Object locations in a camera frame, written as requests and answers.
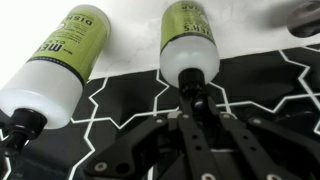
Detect brushed steel kitchen faucet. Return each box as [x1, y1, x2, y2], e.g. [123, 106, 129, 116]
[286, 0, 320, 38]

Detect green label pump soap bottle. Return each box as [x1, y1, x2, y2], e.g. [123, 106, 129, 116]
[159, 0, 221, 101]

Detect green cups behind sink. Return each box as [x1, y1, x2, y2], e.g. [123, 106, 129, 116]
[0, 3, 112, 158]

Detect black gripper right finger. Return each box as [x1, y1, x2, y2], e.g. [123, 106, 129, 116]
[199, 94, 320, 180]

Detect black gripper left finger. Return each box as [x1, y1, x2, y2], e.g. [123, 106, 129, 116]
[83, 94, 222, 180]

